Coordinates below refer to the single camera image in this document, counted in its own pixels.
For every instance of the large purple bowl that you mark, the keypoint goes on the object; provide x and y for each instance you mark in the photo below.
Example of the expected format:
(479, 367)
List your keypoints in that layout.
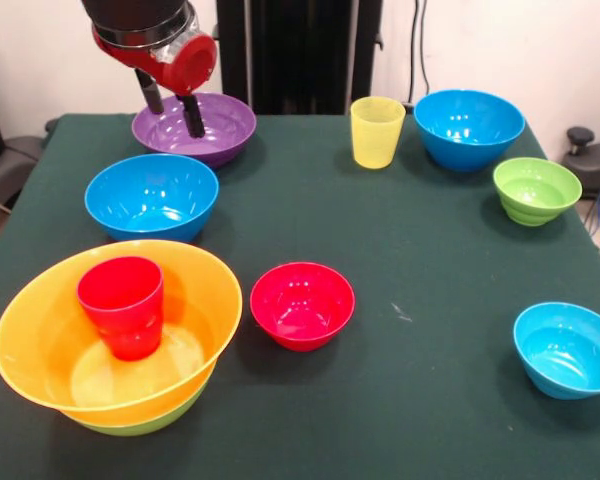
(220, 130)

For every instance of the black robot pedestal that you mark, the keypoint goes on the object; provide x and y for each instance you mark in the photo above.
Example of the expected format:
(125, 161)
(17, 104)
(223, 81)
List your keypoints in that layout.
(300, 50)

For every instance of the black stand base with knob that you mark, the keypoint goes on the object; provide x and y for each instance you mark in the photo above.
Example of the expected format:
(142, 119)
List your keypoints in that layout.
(587, 165)

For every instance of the dark gray stand base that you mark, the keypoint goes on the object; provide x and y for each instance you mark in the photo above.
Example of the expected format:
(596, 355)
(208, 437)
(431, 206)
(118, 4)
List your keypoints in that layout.
(10, 165)

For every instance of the red cup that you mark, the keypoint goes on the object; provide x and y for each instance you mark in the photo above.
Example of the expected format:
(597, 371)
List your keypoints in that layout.
(125, 310)

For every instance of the dark green tablecloth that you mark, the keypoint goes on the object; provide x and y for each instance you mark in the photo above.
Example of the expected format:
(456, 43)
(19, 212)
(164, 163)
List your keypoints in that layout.
(430, 275)

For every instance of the small light blue bowl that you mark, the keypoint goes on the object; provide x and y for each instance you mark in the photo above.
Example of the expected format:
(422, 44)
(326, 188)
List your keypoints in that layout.
(565, 350)

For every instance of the yellow cup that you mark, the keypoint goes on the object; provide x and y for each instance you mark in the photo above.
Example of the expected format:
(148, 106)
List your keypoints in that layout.
(377, 135)

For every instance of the large green bowl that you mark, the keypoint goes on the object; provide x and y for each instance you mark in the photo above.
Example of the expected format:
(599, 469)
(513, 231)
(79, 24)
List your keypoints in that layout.
(140, 427)

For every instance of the small green bowl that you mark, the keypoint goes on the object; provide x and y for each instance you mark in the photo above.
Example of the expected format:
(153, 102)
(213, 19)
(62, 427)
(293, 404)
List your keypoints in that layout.
(537, 192)

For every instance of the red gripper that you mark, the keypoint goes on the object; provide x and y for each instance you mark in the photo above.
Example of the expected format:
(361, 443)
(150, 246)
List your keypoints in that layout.
(180, 65)

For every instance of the small red bowl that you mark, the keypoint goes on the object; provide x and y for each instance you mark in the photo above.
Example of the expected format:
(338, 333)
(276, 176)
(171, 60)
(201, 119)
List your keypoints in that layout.
(302, 300)

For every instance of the large orange bowl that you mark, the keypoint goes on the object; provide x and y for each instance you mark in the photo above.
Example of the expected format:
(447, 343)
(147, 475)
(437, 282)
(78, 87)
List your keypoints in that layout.
(40, 340)

